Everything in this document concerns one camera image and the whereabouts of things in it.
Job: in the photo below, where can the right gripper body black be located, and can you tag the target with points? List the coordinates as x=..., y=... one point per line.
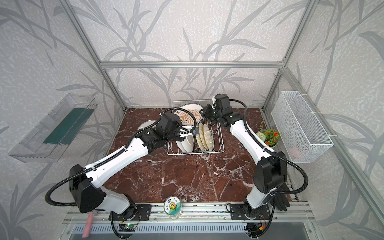
x=217, y=115

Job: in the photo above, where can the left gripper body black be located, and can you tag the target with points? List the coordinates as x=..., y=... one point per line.
x=175, y=135

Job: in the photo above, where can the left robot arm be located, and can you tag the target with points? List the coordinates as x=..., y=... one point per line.
x=89, y=192

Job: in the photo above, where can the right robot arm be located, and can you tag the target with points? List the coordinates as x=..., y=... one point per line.
x=270, y=174

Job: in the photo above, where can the green woven plate middle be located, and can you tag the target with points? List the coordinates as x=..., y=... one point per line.
x=202, y=136

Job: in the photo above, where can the green woven plate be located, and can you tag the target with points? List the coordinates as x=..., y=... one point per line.
x=200, y=143
x=202, y=136

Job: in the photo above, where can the tan woven plate right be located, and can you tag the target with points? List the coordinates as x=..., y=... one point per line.
x=208, y=137

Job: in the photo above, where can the green woven plate left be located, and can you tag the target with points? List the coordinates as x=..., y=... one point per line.
x=200, y=143

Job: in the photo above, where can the potted artificial flower plant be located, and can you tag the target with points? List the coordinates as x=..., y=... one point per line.
x=270, y=137

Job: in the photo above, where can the green sponge mat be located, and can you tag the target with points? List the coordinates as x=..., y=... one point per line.
x=69, y=127

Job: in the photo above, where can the yellow black rubber glove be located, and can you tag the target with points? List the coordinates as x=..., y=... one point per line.
x=280, y=201

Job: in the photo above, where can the left circuit board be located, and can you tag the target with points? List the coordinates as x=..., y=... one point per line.
x=128, y=227

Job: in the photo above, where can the purple pink brush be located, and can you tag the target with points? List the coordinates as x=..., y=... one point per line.
x=88, y=225

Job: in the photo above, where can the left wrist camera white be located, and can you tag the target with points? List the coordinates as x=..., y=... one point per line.
x=189, y=130

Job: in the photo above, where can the white wire dish rack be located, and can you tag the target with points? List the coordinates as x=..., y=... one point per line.
x=194, y=106

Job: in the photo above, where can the white mesh wall basket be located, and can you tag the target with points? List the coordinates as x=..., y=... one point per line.
x=304, y=137

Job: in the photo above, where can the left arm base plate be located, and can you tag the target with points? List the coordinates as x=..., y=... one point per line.
x=140, y=212

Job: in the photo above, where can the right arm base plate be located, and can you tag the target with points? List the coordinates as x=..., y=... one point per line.
x=244, y=212

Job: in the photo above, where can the clear plastic wall shelf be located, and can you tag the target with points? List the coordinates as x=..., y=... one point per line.
x=32, y=149

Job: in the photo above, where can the aluminium front rail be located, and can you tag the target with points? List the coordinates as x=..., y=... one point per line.
x=221, y=213

